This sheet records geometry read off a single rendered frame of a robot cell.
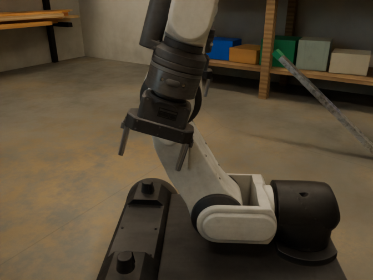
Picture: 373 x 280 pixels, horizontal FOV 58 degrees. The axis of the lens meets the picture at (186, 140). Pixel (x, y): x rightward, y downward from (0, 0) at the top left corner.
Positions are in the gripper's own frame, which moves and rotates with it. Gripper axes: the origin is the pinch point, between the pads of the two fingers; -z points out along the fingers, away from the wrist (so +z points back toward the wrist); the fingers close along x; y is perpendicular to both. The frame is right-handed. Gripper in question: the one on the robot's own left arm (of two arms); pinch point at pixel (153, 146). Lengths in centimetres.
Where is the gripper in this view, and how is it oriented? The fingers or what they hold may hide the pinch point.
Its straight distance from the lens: 62.0
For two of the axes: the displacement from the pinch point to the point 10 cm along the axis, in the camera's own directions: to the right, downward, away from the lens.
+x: -9.6, -2.7, -1.1
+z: 2.9, -8.9, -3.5
